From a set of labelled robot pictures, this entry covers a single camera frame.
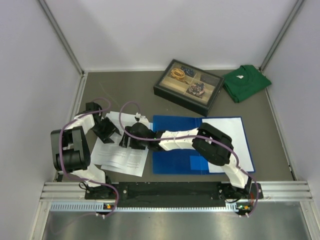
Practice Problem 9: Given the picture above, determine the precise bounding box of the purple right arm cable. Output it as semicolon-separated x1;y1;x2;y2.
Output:
118;100;260;218

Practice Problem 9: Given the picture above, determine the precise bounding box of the white printed paper stack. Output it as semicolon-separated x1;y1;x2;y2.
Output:
91;111;149;177

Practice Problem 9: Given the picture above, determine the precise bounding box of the black compartment display box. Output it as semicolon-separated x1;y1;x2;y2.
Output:
153;59;225;117

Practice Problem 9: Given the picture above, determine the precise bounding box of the blue plastic folder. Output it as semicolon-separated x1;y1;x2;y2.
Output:
152;115;224;175

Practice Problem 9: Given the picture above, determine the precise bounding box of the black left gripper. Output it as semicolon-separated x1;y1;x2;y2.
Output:
90;117;121;144

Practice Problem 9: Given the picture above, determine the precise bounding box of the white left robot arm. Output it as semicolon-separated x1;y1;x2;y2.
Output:
50;102;120;200

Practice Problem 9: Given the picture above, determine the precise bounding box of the grey slotted cable duct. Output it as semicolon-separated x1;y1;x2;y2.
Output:
50;201;253;213

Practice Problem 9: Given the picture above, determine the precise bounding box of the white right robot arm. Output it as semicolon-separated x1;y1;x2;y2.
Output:
119;122;253;199

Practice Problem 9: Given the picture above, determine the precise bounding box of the green folded t-shirt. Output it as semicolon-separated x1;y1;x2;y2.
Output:
223;65;272;103

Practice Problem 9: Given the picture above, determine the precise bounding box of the aluminium frame rail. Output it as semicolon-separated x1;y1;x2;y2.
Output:
40;181;313;202

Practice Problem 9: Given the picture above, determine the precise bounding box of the white paper sheet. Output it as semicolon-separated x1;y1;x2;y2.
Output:
201;116;255;173

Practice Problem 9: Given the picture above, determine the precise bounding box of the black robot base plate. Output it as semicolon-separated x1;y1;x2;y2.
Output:
84;180;263;204

